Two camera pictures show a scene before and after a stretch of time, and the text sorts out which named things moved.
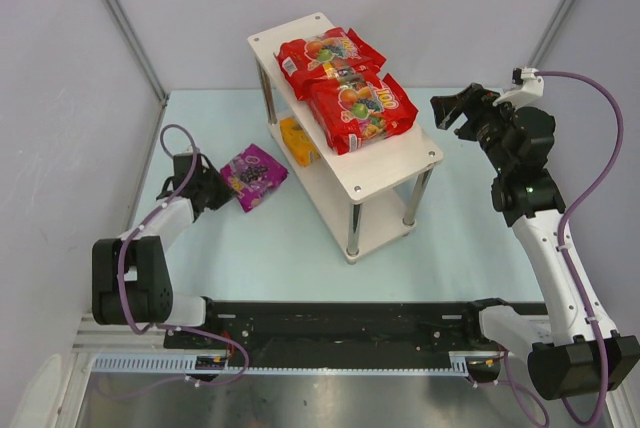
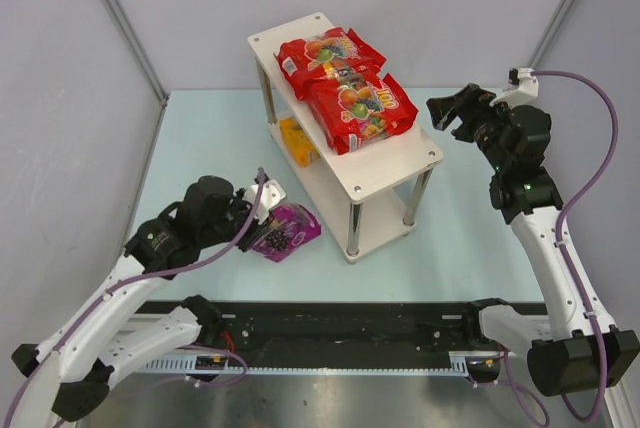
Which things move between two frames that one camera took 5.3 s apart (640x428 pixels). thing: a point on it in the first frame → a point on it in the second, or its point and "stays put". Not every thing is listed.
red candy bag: x=304 y=64 stays put
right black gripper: x=470 y=111 stays put
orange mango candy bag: x=298 y=142 stays put
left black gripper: x=209 y=188 → x=251 y=230
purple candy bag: x=254 y=174 → x=289 y=227
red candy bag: x=357 y=114 stays put
